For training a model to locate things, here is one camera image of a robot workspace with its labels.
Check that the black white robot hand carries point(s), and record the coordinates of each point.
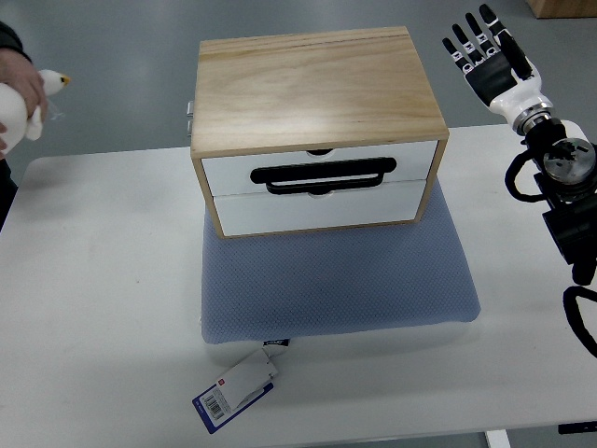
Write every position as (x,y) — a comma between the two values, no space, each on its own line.
(498,71)

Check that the person's hand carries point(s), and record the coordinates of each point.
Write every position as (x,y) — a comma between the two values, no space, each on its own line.
(21,75)

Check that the white plush duck toy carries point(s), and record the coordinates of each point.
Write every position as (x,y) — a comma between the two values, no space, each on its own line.
(14,114)

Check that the white top drawer black handle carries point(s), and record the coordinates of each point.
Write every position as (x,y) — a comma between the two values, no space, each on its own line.
(231,175)

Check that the dark sleeve forearm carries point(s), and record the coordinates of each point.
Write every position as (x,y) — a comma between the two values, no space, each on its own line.
(9,39)

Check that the white bottom drawer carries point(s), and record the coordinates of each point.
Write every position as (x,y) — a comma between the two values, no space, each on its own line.
(260,213)

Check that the wooden drawer cabinet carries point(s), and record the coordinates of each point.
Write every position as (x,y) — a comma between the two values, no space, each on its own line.
(314,93)

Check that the cardboard box corner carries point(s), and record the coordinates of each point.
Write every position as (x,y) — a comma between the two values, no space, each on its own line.
(563,9)

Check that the metal latch on cabinet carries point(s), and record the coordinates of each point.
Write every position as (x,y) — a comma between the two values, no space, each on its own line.
(190,117)

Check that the blue mesh cushion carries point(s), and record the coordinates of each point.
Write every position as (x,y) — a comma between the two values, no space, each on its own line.
(287,286)

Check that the black object at table edge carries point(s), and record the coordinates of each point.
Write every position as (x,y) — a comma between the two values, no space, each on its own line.
(577,428)

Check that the white table leg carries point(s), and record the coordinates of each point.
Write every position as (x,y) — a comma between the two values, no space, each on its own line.
(497,439)

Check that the white blue paper tag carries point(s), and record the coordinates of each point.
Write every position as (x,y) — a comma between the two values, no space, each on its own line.
(235,390)

